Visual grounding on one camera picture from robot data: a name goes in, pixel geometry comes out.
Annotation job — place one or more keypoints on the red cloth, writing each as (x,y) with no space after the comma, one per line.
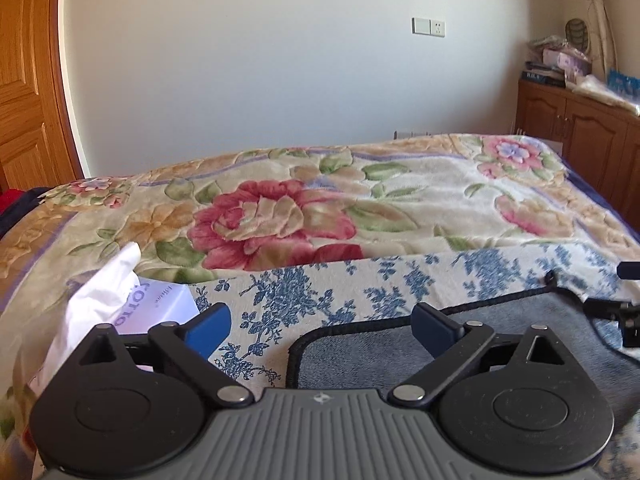
(11,201)

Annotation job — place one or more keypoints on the white cloth with blue flowers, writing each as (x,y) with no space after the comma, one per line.
(320,290)

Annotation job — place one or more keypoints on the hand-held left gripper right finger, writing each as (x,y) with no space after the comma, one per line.
(434,324)

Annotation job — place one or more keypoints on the round woven fan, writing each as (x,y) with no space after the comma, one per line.
(576,34)

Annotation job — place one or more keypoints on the wooden door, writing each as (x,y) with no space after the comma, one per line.
(25,85)

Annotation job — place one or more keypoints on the grey towel with black trim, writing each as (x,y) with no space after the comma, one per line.
(380,345)

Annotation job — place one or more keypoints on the white wall switch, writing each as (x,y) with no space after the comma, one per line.
(421,25)

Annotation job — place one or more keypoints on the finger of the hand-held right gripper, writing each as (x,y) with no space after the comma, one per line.
(612,309)
(630,270)

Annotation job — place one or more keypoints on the white wall socket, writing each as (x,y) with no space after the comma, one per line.
(438,27)

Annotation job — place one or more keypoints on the clear plastic bag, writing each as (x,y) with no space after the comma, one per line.
(597,89)

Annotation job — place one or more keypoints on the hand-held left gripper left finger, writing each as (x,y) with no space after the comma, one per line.
(211,329)

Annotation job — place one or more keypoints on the floral plush blanket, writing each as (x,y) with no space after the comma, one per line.
(310,195)

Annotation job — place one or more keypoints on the cream patterned curtain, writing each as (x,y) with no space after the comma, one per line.
(597,15)

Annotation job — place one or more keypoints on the dark cloth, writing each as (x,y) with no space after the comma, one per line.
(22,210)

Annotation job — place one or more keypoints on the white tissue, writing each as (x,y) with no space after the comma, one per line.
(97,290)

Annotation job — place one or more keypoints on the stack of dark books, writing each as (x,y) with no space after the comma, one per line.
(542,75)

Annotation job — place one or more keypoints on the pink box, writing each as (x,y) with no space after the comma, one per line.
(567,60)

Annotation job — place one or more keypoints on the blue patterned packet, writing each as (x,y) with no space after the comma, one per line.
(624,81)

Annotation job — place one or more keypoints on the wooden cabinet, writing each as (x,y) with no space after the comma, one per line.
(580,120)

